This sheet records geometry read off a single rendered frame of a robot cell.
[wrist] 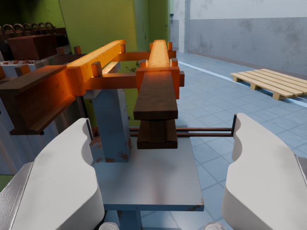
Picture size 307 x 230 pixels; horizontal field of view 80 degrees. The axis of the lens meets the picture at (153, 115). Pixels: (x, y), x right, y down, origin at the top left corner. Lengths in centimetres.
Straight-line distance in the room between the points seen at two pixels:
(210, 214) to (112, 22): 109
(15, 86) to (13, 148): 69
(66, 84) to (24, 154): 63
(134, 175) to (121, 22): 51
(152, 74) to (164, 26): 96
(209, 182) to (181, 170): 94
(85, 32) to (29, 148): 47
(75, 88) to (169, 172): 30
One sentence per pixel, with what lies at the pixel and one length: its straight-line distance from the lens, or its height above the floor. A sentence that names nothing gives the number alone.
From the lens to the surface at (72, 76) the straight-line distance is 25.
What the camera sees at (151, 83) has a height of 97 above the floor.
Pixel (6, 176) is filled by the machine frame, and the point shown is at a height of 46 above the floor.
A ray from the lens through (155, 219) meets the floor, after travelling 120.
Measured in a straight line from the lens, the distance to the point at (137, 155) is 51.
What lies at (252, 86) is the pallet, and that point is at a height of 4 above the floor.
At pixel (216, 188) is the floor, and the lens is 137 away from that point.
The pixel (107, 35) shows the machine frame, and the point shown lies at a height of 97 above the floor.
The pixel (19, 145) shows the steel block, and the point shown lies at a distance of 84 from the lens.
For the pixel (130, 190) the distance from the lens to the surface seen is 43.
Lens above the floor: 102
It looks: 28 degrees down
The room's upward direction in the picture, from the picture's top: 3 degrees counter-clockwise
